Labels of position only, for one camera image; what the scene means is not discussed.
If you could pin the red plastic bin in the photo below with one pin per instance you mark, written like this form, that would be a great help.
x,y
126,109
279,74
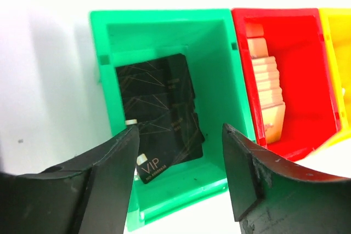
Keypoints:
x,y
295,38

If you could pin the yellow plastic bin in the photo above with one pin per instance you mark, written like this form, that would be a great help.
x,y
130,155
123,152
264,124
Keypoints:
x,y
336,29

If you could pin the beige cards stack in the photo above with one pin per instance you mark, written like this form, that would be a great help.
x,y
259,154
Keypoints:
x,y
267,77

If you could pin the black cards stack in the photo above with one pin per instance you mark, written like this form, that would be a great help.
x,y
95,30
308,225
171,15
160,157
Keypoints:
x,y
159,95

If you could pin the green plastic bin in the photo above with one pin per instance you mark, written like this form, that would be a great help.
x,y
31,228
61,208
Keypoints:
x,y
208,41

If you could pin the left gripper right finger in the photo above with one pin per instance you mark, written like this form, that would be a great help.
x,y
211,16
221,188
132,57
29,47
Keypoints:
x,y
270,194

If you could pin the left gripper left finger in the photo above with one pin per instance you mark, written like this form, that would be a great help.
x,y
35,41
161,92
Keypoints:
x,y
87,194

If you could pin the black credit card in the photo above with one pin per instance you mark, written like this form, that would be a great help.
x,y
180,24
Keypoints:
x,y
152,163

